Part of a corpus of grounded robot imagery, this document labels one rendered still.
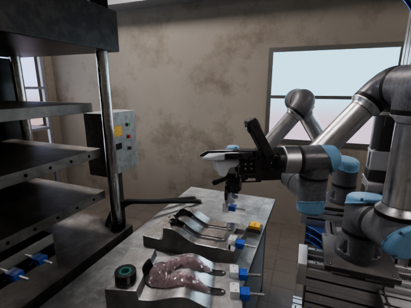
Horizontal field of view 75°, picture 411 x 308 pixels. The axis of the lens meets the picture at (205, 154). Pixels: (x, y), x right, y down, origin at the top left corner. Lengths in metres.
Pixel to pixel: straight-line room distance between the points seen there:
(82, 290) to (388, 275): 1.14
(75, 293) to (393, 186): 1.22
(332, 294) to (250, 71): 2.49
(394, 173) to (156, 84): 3.10
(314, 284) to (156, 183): 3.03
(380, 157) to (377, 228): 0.39
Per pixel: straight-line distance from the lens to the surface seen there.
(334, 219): 1.58
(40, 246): 1.47
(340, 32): 3.16
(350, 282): 1.15
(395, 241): 0.92
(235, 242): 1.35
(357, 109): 0.93
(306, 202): 0.78
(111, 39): 1.56
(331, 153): 0.76
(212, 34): 3.35
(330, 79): 3.10
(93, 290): 1.33
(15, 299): 1.46
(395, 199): 0.92
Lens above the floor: 1.62
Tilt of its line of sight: 14 degrees down
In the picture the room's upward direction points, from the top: straight up
